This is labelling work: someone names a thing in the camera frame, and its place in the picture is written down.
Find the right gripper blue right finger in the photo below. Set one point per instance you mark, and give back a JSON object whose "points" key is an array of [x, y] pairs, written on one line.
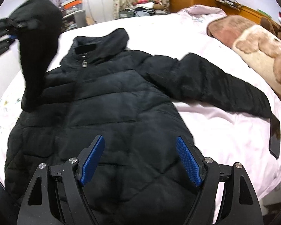
{"points": [[192, 160]]}

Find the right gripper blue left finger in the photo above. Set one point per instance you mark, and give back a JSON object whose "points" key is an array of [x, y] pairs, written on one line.
{"points": [[88, 160]]}

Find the black puffer jacket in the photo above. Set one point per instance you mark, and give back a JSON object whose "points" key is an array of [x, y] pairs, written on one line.
{"points": [[112, 112]]}

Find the pile of clothes by curtain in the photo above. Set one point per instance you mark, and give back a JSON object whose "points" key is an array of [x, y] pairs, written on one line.
{"points": [[142, 8]]}

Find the wooden bookshelf with items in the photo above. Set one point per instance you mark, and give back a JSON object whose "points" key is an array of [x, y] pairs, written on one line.
{"points": [[74, 16]]}

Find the black phone on bed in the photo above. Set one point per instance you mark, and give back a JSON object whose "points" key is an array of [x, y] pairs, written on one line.
{"points": [[275, 137]]}

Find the brown beige plush blanket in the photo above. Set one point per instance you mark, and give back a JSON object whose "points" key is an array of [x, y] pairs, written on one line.
{"points": [[259, 48]]}

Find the wooden headboard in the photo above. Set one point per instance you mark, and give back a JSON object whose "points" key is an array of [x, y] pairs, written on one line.
{"points": [[232, 7]]}

